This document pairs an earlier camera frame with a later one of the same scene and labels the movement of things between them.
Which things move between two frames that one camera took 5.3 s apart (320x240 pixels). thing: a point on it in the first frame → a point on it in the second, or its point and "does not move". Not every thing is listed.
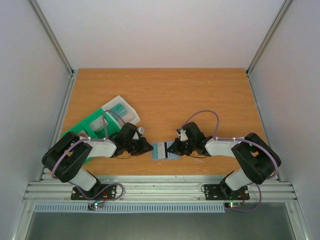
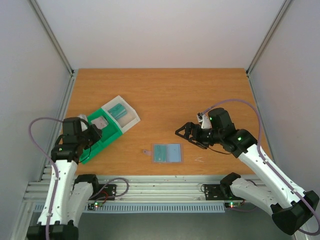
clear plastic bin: x=122 y=111 does not move
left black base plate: x=101 y=192 does not move
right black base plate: x=222 y=192 does not move
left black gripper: x=144 y=144 → x=97 y=133
